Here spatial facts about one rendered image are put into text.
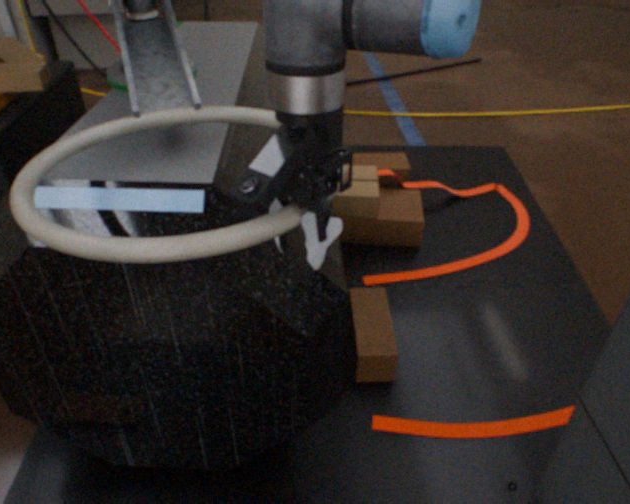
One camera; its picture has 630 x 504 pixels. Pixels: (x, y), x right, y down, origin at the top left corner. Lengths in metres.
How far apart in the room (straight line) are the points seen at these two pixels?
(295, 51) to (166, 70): 0.64
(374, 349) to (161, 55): 0.98
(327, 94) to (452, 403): 1.25
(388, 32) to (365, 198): 1.57
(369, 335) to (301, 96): 1.16
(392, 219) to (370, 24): 1.64
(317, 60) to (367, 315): 1.23
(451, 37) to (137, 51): 0.83
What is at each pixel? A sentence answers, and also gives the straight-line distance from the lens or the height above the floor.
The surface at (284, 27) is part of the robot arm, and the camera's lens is 0.60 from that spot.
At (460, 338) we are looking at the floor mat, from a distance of 1.89.
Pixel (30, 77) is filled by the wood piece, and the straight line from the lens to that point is 1.74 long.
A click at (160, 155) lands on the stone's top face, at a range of 1.08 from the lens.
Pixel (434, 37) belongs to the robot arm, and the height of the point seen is 1.19.
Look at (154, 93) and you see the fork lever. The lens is 1.15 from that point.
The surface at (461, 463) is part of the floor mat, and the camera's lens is 1.60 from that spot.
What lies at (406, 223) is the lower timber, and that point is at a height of 0.13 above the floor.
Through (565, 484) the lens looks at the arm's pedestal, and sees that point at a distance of 1.41.
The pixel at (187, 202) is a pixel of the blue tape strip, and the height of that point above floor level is 0.83.
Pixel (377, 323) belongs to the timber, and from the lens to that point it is 1.72.
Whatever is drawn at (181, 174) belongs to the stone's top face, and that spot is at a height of 0.86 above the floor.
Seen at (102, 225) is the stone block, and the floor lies 0.80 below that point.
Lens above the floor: 1.34
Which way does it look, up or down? 38 degrees down
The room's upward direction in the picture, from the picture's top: straight up
